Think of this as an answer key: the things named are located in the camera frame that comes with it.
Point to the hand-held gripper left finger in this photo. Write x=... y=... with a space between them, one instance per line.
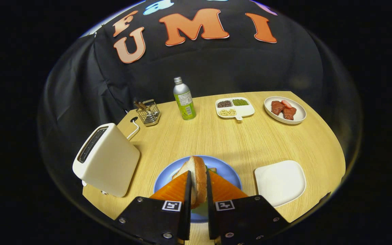
x=188 y=190

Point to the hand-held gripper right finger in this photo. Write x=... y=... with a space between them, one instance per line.
x=209 y=190

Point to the toasted bread slice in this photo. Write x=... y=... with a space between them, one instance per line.
x=199 y=177

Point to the green lettuce leaf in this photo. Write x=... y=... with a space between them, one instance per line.
x=212 y=169

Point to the blue round plate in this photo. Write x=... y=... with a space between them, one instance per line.
x=224 y=170

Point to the white square plate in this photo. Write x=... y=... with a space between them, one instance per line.
x=279 y=183

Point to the white toaster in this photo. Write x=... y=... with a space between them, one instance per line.
x=114 y=166

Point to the pile of pale soybeans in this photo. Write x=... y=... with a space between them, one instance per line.
x=228 y=112

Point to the pile of dark red beans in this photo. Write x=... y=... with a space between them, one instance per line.
x=225 y=103

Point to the silver green drink bottle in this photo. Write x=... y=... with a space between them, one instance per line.
x=184 y=102

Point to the white divided dish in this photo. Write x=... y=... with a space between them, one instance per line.
x=247 y=110

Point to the pile of green beans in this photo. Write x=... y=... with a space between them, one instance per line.
x=240 y=102

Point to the brown wooden sticks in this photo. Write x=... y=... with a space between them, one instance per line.
x=140 y=105

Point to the brown meat piece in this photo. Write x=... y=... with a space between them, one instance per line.
x=289 y=113
x=277 y=107

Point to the pink red food slice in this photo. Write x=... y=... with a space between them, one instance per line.
x=286 y=103

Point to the white round plate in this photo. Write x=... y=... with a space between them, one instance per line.
x=299 y=114

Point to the black backdrop cloth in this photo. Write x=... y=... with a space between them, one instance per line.
x=233 y=68

